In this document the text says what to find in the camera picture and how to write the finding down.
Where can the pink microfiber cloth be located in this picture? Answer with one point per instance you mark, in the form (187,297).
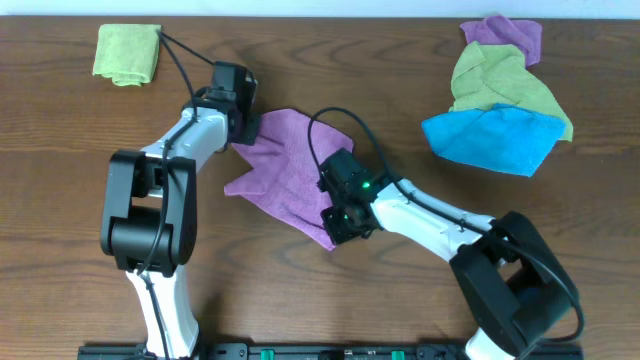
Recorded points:
(283,179)

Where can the blue microfiber cloth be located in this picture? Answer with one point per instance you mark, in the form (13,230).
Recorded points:
(505,138)

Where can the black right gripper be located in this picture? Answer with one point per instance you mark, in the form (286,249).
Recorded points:
(336,233)

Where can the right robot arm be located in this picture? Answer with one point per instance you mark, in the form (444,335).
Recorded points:
(515,287)

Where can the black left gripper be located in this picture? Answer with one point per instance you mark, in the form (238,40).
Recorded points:
(250,137)

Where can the green crumpled microfiber cloth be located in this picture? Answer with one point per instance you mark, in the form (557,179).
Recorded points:
(488,74)

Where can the purple crumpled microfiber cloth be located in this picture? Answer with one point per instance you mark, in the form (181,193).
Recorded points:
(526,35)

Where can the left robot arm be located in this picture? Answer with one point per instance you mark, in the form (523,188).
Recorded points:
(149,222)

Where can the folded green microfiber cloth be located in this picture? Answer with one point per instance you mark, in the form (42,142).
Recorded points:
(127,53)

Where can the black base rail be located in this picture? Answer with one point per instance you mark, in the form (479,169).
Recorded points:
(242,351)

